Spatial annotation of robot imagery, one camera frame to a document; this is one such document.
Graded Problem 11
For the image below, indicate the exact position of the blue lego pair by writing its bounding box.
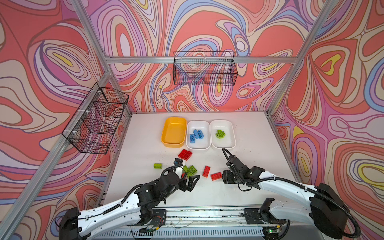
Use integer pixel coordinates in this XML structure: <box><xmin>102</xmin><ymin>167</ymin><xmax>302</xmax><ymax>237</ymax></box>
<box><xmin>193</xmin><ymin>130</ymin><xmax>200</xmax><ymax>139</ymax></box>

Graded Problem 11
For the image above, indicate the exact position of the blue lego mid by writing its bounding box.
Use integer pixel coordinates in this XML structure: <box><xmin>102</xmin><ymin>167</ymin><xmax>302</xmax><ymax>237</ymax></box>
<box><xmin>198</xmin><ymin>130</ymin><xmax>204</xmax><ymax>139</ymax></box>

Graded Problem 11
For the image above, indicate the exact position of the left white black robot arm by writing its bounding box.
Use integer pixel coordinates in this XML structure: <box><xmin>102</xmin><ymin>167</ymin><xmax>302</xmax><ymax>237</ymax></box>
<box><xmin>59</xmin><ymin>159</ymin><xmax>200</xmax><ymax>240</ymax></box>

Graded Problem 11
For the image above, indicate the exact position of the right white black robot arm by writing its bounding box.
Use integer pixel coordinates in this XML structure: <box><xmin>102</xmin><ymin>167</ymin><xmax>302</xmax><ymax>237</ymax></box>
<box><xmin>222</xmin><ymin>148</ymin><xmax>362</xmax><ymax>240</ymax></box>

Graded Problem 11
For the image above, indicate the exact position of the green lego cluster centre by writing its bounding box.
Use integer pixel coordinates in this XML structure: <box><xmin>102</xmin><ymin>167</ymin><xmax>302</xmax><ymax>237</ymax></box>
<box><xmin>183</xmin><ymin>166</ymin><xmax>198</xmax><ymax>178</ymax></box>

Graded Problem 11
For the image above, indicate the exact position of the lone green lego left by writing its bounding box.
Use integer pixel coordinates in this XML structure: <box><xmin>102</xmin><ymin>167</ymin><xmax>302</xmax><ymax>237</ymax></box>
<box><xmin>154</xmin><ymin>163</ymin><xmax>163</xmax><ymax>169</ymax></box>

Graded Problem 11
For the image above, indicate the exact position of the red double lego near bins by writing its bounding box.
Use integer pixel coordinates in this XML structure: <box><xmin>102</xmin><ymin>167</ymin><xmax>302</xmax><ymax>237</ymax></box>
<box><xmin>178</xmin><ymin>149</ymin><xmax>193</xmax><ymax>161</ymax></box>

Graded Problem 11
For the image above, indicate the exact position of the right white plastic bin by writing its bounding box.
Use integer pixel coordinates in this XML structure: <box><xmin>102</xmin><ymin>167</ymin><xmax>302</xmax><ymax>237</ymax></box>
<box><xmin>210</xmin><ymin>120</ymin><xmax>236</xmax><ymax>149</ymax></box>

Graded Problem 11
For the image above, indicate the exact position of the white plastic bin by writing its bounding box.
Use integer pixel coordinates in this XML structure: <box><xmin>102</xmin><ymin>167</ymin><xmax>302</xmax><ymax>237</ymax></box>
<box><xmin>186</xmin><ymin>121</ymin><xmax>211</xmax><ymax>151</ymax></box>
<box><xmin>210</xmin><ymin>120</ymin><xmax>236</xmax><ymax>149</ymax></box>

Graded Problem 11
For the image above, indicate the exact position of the middle white plastic bin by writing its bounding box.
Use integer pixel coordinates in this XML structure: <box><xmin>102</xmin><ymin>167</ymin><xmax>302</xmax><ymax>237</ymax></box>
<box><xmin>186</xmin><ymin>121</ymin><xmax>211</xmax><ymax>151</ymax></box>

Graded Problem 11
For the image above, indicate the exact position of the yellow plastic bin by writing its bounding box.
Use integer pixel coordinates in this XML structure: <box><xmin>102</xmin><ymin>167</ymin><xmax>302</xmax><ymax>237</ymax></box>
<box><xmin>161</xmin><ymin>117</ymin><xmax>187</xmax><ymax>148</ymax></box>

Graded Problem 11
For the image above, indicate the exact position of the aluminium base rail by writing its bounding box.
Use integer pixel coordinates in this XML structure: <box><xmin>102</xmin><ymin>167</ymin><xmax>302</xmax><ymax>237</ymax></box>
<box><xmin>86</xmin><ymin>205</ymin><xmax>325</xmax><ymax>229</ymax></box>

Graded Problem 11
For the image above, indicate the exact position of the left black wire basket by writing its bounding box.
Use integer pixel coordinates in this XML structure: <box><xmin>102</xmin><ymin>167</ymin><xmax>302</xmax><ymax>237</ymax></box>
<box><xmin>62</xmin><ymin>83</ymin><xmax>129</xmax><ymax>155</ymax></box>

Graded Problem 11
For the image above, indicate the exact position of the black wire basket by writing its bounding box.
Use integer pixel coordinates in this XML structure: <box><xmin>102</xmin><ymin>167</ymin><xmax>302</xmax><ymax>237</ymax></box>
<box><xmin>62</xmin><ymin>83</ymin><xmax>129</xmax><ymax>155</ymax></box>
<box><xmin>173</xmin><ymin>50</ymin><xmax>238</xmax><ymax>86</ymax></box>

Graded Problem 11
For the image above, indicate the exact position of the back black wire basket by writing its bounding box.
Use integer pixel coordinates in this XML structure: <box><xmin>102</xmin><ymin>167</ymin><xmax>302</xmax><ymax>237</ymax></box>
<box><xmin>173</xmin><ymin>50</ymin><xmax>238</xmax><ymax>86</ymax></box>

